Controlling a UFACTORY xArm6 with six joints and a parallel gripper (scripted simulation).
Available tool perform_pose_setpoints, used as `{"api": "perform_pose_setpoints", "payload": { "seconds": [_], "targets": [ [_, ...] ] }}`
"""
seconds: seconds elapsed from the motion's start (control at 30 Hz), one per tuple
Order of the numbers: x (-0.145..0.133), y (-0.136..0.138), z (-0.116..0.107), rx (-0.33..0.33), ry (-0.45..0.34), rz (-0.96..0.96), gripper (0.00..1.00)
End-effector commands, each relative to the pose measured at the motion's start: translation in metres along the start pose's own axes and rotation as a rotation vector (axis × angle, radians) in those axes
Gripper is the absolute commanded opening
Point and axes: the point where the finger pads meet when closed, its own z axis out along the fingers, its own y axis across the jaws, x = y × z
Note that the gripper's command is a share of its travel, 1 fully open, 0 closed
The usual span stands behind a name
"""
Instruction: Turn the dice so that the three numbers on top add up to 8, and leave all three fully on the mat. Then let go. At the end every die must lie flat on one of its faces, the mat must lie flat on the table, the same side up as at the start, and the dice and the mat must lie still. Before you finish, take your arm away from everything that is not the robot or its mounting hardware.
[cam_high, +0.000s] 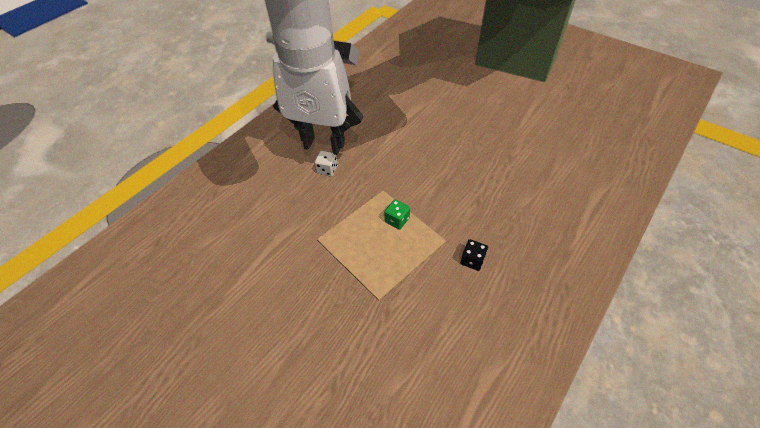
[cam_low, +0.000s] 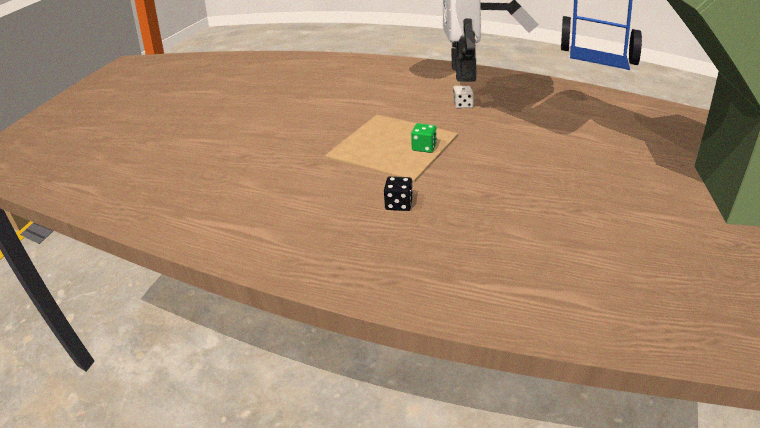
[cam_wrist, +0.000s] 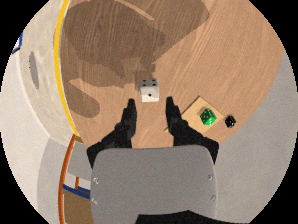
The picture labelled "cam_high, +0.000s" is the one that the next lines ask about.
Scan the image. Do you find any tan flat square mat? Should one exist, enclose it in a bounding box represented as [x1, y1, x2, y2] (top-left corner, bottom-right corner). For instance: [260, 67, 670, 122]
[317, 191, 446, 301]

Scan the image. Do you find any green die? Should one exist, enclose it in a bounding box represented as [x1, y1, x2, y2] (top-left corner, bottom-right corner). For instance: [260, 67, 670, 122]
[384, 199, 410, 230]

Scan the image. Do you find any black die with white pips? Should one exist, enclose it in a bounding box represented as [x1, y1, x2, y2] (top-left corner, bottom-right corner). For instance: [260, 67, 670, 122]
[460, 239, 488, 271]

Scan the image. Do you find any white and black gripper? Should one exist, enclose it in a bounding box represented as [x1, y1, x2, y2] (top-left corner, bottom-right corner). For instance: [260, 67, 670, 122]
[273, 49, 363, 155]

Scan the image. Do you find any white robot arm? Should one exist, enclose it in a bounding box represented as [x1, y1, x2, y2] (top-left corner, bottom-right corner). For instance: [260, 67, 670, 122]
[265, 0, 360, 68]

